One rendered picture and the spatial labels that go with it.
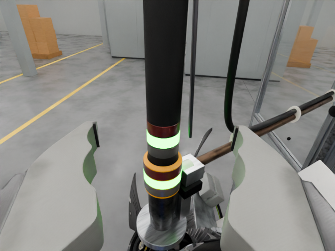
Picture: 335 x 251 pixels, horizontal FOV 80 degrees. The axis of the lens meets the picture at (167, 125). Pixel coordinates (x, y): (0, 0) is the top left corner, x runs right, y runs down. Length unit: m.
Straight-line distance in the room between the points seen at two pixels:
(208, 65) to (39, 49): 5.72
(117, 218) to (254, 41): 5.03
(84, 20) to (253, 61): 10.52
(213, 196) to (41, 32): 7.99
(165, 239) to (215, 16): 5.48
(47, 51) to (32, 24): 0.85
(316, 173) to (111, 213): 1.80
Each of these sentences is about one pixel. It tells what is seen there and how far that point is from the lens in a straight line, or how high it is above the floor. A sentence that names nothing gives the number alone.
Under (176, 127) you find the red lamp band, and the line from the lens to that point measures 0.19.
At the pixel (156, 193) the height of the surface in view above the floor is 1.54.
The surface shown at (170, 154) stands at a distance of 0.20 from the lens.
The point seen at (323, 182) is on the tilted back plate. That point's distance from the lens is 0.68.
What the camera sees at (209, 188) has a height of 1.16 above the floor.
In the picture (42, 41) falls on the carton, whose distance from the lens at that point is 8.42.
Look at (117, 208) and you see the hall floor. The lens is 2.18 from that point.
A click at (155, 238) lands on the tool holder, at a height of 1.47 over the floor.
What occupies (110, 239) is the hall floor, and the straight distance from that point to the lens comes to 2.02.
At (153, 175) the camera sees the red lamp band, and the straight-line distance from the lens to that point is 0.22.
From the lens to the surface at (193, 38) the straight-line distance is 0.17.
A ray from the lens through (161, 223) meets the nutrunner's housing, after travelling 0.29.
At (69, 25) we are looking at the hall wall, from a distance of 14.56.
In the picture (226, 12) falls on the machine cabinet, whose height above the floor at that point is 1.59.
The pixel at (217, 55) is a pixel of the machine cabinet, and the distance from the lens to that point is 5.74.
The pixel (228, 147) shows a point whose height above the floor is 1.55.
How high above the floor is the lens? 1.72
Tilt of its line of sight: 31 degrees down
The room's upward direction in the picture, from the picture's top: 2 degrees clockwise
